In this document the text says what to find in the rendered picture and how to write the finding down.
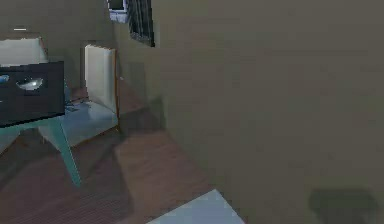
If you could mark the white framed window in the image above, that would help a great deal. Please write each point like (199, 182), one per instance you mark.
(117, 10)

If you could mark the black table with teal legs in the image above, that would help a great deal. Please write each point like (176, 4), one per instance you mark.
(31, 100)

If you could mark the silver bowl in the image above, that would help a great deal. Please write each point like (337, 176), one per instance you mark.
(30, 83)

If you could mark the blue dish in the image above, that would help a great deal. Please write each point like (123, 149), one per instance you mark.
(3, 79)

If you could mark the dark framed wall picture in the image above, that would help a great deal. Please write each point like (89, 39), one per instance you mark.
(141, 21)

